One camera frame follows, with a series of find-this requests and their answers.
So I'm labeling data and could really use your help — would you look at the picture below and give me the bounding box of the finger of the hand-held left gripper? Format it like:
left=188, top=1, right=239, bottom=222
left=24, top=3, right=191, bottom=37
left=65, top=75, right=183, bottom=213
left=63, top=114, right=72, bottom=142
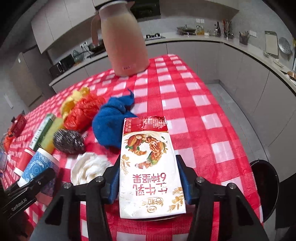
left=3, top=167, right=56, bottom=205

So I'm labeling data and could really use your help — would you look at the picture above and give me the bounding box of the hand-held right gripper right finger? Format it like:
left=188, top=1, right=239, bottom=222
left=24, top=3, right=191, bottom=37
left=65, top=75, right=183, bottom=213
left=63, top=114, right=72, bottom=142
left=176, top=154, right=269, bottom=241

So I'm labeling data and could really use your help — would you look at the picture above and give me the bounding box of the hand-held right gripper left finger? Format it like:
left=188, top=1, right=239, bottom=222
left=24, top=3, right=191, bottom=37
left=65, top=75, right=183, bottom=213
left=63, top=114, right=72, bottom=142
left=35, top=154, right=122, bottom=241

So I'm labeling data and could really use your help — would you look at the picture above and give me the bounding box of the blue patterned paper cup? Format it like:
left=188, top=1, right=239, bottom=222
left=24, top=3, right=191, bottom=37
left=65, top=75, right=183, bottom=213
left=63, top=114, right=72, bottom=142
left=17, top=148, right=60, bottom=197

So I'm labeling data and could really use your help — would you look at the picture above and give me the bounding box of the red paper cup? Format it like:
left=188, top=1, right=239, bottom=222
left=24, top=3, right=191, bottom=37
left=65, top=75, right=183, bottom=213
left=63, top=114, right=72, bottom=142
left=7, top=148, right=36, bottom=178

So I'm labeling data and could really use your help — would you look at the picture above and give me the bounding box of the white and red milk carton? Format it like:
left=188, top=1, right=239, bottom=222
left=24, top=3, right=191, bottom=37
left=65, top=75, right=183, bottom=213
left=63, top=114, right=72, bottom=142
left=118, top=116, right=187, bottom=219

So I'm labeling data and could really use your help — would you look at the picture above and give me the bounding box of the yellow sponge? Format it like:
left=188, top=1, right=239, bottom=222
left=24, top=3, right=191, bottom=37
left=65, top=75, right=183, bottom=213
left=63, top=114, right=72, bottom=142
left=45, top=117, right=64, bottom=154

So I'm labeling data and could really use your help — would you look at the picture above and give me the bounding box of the blue cloth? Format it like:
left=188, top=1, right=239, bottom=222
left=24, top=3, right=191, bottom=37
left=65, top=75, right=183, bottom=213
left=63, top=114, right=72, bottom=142
left=92, top=88, right=137, bottom=149

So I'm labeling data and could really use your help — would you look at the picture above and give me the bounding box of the black round trash bin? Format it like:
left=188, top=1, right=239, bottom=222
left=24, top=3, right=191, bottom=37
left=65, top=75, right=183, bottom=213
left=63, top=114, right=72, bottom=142
left=249, top=159, right=280, bottom=223

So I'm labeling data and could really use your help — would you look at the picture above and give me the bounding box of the white crumpled tissue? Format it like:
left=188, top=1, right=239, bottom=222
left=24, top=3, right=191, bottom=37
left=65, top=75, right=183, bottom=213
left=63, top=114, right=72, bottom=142
left=70, top=152, right=115, bottom=186

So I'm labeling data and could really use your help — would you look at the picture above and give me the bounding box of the steel wool scrubber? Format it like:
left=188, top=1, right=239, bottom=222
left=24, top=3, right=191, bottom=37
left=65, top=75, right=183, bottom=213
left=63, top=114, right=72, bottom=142
left=53, top=129, right=88, bottom=154

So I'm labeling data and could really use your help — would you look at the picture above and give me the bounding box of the red patterned packet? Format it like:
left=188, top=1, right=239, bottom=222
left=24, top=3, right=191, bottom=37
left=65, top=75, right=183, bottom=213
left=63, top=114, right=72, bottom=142
left=10, top=113, right=27, bottom=137

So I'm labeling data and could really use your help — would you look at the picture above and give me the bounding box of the red plastic bag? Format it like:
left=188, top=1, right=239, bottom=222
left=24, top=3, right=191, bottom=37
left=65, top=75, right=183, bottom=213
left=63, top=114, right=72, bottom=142
left=63, top=93, right=105, bottom=131

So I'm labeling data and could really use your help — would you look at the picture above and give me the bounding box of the yellow crumpled plastic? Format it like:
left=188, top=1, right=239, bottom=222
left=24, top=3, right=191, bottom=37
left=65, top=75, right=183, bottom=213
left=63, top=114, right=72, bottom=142
left=60, top=87, right=90, bottom=118

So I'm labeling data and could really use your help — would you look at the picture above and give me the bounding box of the red checkered tablecloth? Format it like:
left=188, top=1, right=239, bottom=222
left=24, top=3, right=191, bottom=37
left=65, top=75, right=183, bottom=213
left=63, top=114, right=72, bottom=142
left=0, top=54, right=264, bottom=241

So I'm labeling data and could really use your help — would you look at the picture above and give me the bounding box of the grey fridge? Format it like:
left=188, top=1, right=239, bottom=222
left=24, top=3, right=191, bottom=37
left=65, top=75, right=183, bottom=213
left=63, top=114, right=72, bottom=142
left=10, top=52, right=43, bottom=108

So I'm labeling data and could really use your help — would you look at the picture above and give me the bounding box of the black microwave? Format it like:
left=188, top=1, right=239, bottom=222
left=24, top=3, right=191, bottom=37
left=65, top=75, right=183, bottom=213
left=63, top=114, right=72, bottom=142
left=49, top=54, right=74, bottom=79

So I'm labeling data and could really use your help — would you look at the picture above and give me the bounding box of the kitchen counter with cabinets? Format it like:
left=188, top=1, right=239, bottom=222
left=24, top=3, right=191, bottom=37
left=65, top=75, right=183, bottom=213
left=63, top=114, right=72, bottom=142
left=50, top=31, right=296, bottom=149

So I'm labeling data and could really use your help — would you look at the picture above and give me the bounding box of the black cooking pot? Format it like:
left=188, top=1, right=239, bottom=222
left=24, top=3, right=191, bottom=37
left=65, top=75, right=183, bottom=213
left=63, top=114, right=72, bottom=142
left=89, top=39, right=104, bottom=52

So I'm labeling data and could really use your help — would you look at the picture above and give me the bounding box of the pink thermos jug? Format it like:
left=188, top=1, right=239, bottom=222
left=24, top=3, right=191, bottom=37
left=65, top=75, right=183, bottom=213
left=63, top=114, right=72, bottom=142
left=91, top=0, right=149, bottom=77

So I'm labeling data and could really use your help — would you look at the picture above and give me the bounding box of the pan on metal rack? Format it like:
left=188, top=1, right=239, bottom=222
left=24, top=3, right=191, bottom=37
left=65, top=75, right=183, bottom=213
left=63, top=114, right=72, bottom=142
left=177, top=24, right=197, bottom=35

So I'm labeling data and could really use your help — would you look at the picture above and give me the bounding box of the black utensil holder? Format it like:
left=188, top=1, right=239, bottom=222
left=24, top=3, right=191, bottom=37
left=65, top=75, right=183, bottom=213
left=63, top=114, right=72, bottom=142
left=239, top=30, right=250, bottom=45

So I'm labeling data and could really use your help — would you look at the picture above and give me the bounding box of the white cutting board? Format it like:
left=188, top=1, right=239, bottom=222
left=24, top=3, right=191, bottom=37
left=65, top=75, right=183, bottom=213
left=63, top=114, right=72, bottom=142
left=265, top=31, right=278, bottom=56

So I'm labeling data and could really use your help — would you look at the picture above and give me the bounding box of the round metal steamer plate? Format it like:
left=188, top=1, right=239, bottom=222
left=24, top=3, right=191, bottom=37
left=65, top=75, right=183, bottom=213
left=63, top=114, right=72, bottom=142
left=279, top=37, right=292, bottom=55

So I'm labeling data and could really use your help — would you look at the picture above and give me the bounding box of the grey wall cabinet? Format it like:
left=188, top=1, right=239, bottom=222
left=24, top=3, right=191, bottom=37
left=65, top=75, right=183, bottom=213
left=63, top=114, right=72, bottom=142
left=159, top=0, right=240, bottom=19

